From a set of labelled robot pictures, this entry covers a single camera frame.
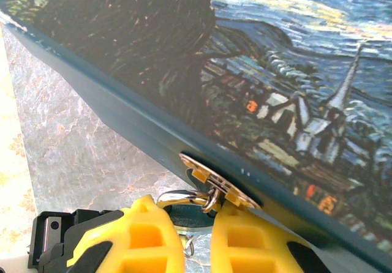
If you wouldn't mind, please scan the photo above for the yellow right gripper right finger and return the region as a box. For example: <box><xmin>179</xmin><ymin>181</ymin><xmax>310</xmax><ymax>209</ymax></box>
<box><xmin>211</xmin><ymin>206</ymin><xmax>323</xmax><ymax>273</ymax></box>

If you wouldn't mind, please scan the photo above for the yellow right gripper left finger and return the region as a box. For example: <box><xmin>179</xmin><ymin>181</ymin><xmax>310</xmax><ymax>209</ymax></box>
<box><xmin>66</xmin><ymin>193</ymin><xmax>186</xmax><ymax>273</ymax></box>

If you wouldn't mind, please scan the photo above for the padlock with chrome shackle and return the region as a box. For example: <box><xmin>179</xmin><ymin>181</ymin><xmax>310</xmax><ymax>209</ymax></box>
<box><xmin>156</xmin><ymin>190</ymin><xmax>217</xmax><ymax>228</ymax></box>

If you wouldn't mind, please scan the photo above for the starry night painted tin box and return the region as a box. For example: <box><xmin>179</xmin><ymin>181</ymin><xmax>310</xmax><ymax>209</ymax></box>
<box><xmin>0</xmin><ymin>0</ymin><xmax>392</xmax><ymax>273</ymax></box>

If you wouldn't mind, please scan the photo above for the brass hasp latch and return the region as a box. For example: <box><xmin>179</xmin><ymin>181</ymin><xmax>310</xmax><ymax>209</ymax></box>
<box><xmin>178</xmin><ymin>152</ymin><xmax>263</xmax><ymax>213</ymax></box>

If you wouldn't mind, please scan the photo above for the small metal key ring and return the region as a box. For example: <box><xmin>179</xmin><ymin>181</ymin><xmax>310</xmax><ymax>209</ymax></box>
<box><xmin>183</xmin><ymin>235</ymin><xmax>196</xmax><ymax>257</ymax></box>

